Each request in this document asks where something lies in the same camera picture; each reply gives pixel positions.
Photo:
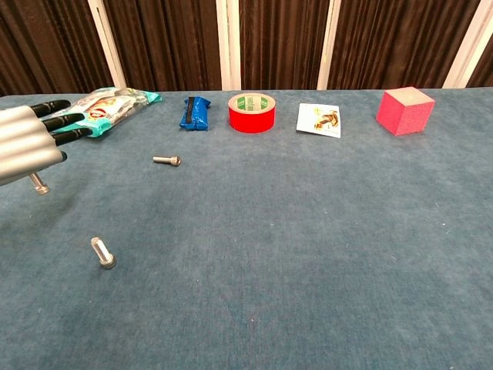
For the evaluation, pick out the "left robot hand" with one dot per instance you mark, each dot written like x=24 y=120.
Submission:
x=23 y=142

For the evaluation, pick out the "silver bolt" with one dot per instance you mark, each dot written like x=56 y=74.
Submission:
x=166 y=159
x=39 y=186
x=103 y=254

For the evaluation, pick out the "teal snack bag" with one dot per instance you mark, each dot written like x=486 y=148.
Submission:
x=115 y=106

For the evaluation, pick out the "blue snack wrapper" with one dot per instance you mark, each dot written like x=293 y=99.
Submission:
x=195 y=113

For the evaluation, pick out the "dark brown pleated curtain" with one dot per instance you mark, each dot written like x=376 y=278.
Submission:
x=173 y=38

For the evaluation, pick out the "red tape roll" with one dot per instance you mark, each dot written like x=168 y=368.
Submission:
x=252 y=119

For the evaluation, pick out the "blue felt table cover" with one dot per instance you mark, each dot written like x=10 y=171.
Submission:
x=269 y=231

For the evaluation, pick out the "white picture card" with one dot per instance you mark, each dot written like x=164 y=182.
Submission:
x=319 y=120

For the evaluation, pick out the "pink cube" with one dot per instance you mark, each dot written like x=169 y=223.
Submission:
x=404 y=113

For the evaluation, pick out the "white partition frame post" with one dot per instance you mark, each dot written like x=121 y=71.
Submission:
x=108 y=46
x=229 y=46
x=470 y=46
x=328 y=46

